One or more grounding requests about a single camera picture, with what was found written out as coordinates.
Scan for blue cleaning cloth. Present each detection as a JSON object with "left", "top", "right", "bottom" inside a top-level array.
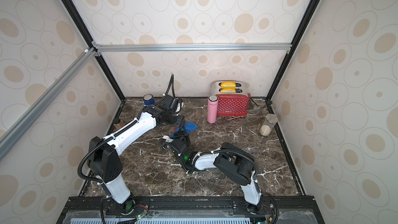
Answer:
[{"left": 171, "top": 122, "right": 198, "bottom": 139}]

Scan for blue thermos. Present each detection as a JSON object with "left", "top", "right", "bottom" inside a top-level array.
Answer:
[{"left": 143, "top": 94, "right": 155, "bottom": 106}]

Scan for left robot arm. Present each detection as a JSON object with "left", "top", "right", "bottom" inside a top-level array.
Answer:
[{"left": 77, "top": 103, "right": 184, "bottom": 215}]

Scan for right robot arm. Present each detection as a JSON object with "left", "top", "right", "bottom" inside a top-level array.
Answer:
[{"left": 162, "top": 134, "right": 262, "bottom": 206}]

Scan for pink thermos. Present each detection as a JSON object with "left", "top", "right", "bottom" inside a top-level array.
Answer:
[{"left": 207, "top": 95, "right": 219, "bottom": 123}]

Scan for small brown bottle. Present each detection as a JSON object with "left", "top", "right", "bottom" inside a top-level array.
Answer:
[{"left": 113, "top": 117, "right": 125, "bottom": 131}]

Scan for front yellow toast slice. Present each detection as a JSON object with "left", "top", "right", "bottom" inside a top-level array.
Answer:
[{"left": 219, "top": 88, "right": 236, "bottom": 94}]

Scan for yellow toast slice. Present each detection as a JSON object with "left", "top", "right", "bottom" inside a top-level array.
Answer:
[
  {"left": 219, "top": 88, "right": 236, "bottom": 94},
  {"left": 219, "top": 82, "right": 237, "bottom": 88}
]

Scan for rear yellow toast slice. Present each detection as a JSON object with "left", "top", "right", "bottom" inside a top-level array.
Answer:
[{"left": 219, "top": 82, "right": 237, "bottom": 88}]

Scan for red polka dot toaster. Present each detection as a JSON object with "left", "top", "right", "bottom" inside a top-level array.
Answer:
[{"left": 211, "top": 81, "right": 251, "bottom": 117}]

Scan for glass jar with powder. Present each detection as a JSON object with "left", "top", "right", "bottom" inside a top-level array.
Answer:
[{"left": 260, "top": 114, "right": 278, "bottom": 136}]

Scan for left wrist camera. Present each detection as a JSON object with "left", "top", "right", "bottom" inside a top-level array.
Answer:
[{"left": 157, "top": 94, "right": 183, "bottom": 115}]

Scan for horizontal aluminium frame bar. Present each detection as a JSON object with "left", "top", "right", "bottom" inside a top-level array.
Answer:
[{"left": 96, "top": 43, "right": 292, "bottom": 52}]

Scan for toaster power cable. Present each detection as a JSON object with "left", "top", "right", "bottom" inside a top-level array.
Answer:
[{"left": 248, "top": 97, "right": 273, "bottom": 110}]

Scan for left aluminium frame bar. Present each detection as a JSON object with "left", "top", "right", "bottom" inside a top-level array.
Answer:
[{"left": 0, "top": 47, "right": 95, "bottom": 161}]

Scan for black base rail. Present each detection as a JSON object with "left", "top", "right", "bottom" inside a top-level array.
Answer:
[{"left": 57, "top": 196, "right": 324, "bottom": 224}]

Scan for left black frame post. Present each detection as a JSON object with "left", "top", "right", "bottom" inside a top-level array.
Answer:
[{"left": 61, "top": 0, "right": 125, "bottom": 102}]

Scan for black frame post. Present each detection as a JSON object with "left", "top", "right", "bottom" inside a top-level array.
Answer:
[
  {"left": 61, "top": 0, "right": 125, "bottom": 102},
  {"left": 266, "top": 0, "right": 321, "bottom": 105}
]

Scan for right black frame post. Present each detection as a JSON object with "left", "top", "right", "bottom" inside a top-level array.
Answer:
[{"left": 266, "top": 0, "right": 321, "bottom": 105}]

